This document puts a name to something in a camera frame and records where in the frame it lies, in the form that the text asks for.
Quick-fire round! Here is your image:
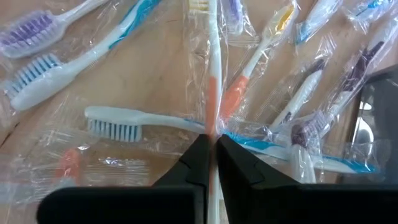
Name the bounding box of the blue wrapped toothbrush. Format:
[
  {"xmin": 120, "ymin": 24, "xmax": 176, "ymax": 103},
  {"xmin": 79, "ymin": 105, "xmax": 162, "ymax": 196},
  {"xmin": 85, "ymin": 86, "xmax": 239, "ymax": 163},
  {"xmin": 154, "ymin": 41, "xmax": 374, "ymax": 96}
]
[
  {"xmin": 294, "ymin": 0, "xmax": 343, "ymax": 45},
  {"xmin": 343, "ymin": 0, "xmax": 398, "ymax": 34},
  {"xmin": 83, "ymin": 105, "xmax": 381, "ymax": 175},
  {"xmin": 2, "ymin": 0, "xmax": 164, "ymax": 112}
]

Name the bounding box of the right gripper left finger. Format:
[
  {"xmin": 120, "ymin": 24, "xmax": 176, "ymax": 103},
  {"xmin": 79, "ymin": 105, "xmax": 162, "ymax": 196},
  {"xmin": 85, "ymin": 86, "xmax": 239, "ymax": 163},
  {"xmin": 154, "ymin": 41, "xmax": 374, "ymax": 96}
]
[{"xmin": 152, "ymin": 134, "xmax": 211, "ymax": 224}]

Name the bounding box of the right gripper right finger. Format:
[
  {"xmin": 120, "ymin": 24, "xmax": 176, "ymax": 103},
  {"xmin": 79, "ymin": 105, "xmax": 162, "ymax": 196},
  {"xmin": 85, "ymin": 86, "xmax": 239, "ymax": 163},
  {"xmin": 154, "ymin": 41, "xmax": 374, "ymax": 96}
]
[{"xmin": 216, "ymin": 134, "xmax": 299, "ymax": 224}]

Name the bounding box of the orange toothbrush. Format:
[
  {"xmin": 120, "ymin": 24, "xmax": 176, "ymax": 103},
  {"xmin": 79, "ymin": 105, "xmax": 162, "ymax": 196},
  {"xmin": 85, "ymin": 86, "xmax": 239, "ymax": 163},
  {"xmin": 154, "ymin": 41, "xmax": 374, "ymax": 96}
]
[
  {"xmin": 188, "ymin": 0, "xmax": 230, "ymax": 224},
  {"xmin": 220, "ymin": 4, "xmax": 296, "ymax": 123},
  {"xmin": 0, "ymin": 146, "xmax": 152, "ymax": 203}
]

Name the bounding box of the white wrapped toothbrush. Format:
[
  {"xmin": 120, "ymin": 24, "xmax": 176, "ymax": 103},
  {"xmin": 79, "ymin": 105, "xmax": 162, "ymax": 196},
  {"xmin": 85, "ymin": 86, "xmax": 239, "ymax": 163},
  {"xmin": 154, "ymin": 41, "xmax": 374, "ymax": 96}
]
[{"xmin": 288, "ymin": 143, "xmax": 317, "ymax": 184}]

